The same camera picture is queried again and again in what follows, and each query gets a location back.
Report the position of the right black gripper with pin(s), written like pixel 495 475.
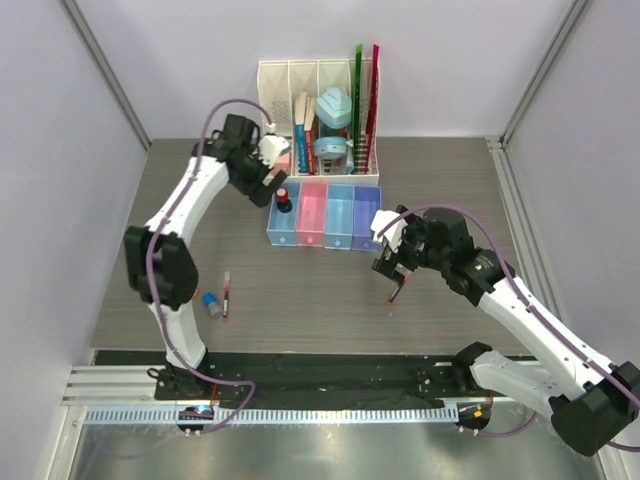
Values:
pixel 387 267

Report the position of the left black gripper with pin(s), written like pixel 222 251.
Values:
pixel 258 192

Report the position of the blue plastic drawer bin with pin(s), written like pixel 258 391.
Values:
pixel 281 226

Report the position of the pink plastic drawer bin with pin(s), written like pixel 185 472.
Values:
pixel 311 215

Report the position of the light blue drawer bin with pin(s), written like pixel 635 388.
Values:
pixel 339 224

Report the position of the purple plastic drawer bin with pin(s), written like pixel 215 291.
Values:
pixel 367 201

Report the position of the white desktop file organizer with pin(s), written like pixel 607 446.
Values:
pixel 279 82

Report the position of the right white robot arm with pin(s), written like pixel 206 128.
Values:
pixel 587 397

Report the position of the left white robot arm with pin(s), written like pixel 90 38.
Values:
pixel 160 267

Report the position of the right red pen refill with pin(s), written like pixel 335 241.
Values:
pixel 397 290

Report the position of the red pen refill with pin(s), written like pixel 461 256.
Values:
pixel 397 290
pixel 226 297

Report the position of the pink cube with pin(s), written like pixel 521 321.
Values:
pixel 283 163

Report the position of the blue spine book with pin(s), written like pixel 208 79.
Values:
pixel 300 105

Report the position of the left red pen refill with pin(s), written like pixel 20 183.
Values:
pixel 226 297

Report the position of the green transparent ruler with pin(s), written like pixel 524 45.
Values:
pixel 356 94

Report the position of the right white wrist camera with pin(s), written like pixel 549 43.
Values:
pixel 387 228

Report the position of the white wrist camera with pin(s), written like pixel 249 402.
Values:
pixel 272 146
pixel 387 228

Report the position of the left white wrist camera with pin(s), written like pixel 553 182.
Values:
pixel 272 146

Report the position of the perforated metal cable tray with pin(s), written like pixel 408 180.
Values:
pixel 196 415

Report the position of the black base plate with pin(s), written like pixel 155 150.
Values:
pixel 294 381

